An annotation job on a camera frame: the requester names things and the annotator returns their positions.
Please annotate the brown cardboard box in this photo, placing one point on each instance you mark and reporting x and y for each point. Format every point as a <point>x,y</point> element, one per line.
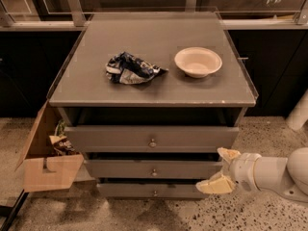
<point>43,170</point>

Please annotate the white cylindrical post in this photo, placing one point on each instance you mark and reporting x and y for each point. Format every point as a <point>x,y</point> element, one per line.
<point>299,115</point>

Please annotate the grey drawer cabinet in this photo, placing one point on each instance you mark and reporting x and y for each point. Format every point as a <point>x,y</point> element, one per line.
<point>148,98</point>

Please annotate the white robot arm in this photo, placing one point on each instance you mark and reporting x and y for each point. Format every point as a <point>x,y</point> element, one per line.
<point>285,176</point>

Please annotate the crumpled blue chip bag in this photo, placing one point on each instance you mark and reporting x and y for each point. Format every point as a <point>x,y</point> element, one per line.
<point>125,68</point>

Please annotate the snack packets in box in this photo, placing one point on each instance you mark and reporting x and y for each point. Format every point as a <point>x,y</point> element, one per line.
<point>61,144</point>

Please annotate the grey drawer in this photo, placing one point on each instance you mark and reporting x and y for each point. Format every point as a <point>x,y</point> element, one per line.
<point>156,139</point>
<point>149,188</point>
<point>153,165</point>

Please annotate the white paper bowl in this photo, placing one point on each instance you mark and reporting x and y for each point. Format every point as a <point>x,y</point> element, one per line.
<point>198,62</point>

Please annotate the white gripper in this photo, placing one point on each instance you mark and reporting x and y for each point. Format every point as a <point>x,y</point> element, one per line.
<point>244,172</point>

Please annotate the grey bottom drawer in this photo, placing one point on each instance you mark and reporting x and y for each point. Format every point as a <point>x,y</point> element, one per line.
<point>149,188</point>

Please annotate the grey top drawer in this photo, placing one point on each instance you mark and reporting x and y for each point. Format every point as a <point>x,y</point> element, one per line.
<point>156,139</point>

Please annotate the black metal stand leg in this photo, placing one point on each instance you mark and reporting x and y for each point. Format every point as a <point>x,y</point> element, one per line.
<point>10,212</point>

